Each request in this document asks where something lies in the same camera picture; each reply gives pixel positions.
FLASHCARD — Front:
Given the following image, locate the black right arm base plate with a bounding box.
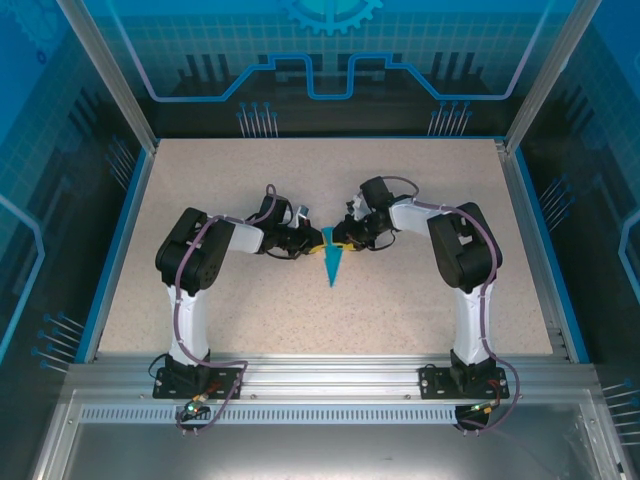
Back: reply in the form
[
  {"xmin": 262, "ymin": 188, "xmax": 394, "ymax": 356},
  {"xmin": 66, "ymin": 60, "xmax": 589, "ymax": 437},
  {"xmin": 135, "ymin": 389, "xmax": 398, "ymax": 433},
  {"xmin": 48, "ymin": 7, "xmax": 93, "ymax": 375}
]
[{"xmin": 418, "ymin": 363, "xmax": 511, "ymax": 401}]

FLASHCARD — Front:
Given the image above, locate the aluminium side rail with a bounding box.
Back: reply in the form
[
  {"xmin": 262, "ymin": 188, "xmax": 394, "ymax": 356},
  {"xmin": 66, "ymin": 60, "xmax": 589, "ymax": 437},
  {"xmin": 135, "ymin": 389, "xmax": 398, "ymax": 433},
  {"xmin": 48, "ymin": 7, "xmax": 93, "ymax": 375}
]
[{"xmin": 492, "ymin": 139, "xmax": 574, "ymax": 364}]

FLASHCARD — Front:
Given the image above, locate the aluminium mounting rail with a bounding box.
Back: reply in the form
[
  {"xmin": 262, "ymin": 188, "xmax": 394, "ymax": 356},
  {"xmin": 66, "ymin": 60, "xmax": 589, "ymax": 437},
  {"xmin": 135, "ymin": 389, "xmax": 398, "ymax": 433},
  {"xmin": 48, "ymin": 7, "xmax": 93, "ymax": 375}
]
[{"xmin": 64, "ymin": 351, "xmax": 601, "ymax": 401}]

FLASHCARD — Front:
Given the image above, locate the blue paper sheet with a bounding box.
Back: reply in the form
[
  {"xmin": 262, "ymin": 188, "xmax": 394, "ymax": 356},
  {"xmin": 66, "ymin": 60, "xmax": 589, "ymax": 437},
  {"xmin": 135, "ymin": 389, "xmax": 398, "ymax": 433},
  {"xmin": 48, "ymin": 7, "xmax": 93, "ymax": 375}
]
[{"xmin": 319, "ymin": 226, "xmax": 346, "ymax": 289}]

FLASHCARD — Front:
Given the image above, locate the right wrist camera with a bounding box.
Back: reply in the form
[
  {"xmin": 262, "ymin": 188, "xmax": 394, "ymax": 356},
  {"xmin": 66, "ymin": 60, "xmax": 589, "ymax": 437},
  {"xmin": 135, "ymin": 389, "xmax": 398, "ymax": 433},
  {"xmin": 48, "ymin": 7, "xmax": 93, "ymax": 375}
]
[{"xmin": 346, "ymin": 192, "xmax": 369, "ymax": 221}]

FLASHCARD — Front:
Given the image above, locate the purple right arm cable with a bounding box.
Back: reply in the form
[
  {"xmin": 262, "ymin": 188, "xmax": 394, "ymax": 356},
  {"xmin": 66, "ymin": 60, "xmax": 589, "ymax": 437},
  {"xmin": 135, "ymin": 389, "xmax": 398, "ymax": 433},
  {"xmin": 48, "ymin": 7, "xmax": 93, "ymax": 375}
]
[{"xmin": 382, "ymin": 174, "xmax": 524, "ymax": 434}]

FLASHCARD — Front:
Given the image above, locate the blue printed side panel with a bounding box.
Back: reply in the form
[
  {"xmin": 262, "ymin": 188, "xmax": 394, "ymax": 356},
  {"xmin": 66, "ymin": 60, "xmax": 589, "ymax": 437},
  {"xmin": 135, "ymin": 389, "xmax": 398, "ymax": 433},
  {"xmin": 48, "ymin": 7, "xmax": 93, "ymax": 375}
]
[
  {"xmin": 514, "ymin": 0, "xmax": 640, "ymax": 451},
  {"xmin": 0, "ymin": 0, "xmax": 151, "ymax": 480}
]

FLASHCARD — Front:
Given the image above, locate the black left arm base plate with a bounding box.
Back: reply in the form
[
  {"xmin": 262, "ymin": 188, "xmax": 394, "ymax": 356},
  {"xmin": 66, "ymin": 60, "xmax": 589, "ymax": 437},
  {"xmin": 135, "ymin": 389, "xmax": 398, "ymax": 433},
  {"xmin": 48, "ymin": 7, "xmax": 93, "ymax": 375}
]
[{"xmin": 152, "ymin": 366, "xmax": 245, "ymax": 401}]

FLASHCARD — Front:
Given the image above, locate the aluminium frame post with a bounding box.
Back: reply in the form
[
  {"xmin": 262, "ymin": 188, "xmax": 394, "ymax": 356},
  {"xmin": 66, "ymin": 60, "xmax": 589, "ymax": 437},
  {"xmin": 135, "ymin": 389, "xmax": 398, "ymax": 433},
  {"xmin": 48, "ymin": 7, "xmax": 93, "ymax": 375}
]
[
  {"xmin": 55, "ymin": 0, "xmax": 160, "ymax": 152},
  {"xmin": 502, "ymin": 0, "xmax": 604, "ymax": 154}
]

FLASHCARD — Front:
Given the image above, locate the blue printed gear panel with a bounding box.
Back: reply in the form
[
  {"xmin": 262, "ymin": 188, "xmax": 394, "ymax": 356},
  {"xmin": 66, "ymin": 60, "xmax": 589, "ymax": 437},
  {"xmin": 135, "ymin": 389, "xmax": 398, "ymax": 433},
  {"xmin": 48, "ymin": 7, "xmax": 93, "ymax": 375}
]
[{"xmin": 107, "ymin": 0, "xmax": 559, "ymax": 140}]

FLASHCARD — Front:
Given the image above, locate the grey metal bench plate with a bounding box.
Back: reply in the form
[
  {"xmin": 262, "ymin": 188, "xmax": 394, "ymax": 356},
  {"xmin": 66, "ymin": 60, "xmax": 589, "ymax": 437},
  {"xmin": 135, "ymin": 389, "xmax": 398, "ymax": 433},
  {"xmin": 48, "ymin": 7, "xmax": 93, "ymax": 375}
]
[{"xmin": 27, "ymin": 389, "xmax": 631, "ymax": 480}]

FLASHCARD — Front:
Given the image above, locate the cable connector with green light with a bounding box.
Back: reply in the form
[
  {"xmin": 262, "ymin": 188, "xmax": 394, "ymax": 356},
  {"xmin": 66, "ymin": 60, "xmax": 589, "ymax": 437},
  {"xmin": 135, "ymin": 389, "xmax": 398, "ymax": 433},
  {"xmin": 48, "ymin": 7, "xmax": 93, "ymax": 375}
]
[
  {"xmin": 180, "ymin": 393, "xmax": 211, "ymax": 417},
  {"xmin": 464, "ymin": 399, "xmax": 502, "ymax": 417}
]

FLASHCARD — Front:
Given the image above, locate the slotted grey cable duct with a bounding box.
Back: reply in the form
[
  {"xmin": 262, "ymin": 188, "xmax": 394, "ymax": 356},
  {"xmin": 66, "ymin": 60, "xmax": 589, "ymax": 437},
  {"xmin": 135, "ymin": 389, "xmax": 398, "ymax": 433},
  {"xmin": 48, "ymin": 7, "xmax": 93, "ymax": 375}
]
[{"xmin": 78, "ymin": 405, "xmax": 589, "ymax": 427}]

